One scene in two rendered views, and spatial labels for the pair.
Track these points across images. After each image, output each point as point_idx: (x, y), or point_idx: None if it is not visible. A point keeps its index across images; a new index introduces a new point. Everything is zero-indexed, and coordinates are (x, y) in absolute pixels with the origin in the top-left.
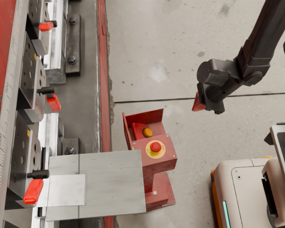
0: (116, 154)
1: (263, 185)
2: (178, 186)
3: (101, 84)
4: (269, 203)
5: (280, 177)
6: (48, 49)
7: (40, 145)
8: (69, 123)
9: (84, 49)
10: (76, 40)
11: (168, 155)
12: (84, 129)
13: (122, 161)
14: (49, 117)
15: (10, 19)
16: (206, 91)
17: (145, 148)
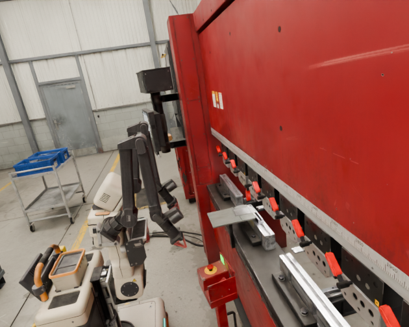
0: (224, 223)
1: (145, 280)
2: None
3: (264, 308)
4: (145, 273)
5: (138, 267)
6: (265, 209)
7: None
8: (263, 252)
9: (280, 298)
10: (288, 295)
11: (202, 268)
12: (252, 252)
13: (221, 222)
14: (268, 234)
15: (252, 156)
16: (178, 230)
17: (217, 269)
